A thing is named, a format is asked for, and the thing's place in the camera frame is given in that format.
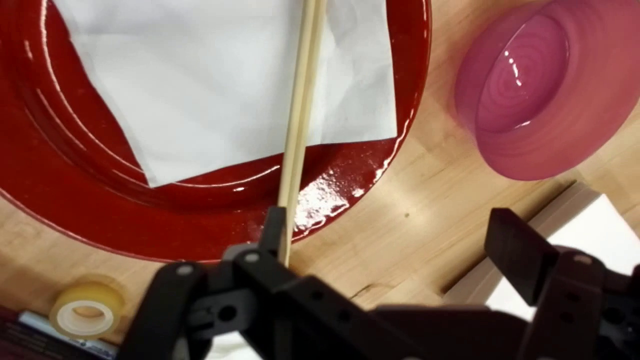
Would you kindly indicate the white paper napkin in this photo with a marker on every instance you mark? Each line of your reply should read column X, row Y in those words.
column 203, row 85

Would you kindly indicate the wooden chopsticks pair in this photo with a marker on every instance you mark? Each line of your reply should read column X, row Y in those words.
column 300, row 108

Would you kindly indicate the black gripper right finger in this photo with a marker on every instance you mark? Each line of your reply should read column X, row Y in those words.
column 524, row 258

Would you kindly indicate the red plate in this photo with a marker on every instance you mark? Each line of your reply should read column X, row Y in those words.
column 64, row 161

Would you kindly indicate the clear tape roll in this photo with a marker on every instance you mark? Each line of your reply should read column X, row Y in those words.
column 87, row 310

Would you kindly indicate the pink plastic bowl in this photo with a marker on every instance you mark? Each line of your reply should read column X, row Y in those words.
column 549, row 83

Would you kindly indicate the white napkin stack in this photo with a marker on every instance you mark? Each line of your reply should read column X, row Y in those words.
column 576, row 219

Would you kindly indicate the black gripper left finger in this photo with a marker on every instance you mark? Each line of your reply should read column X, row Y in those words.
column 272, row 238

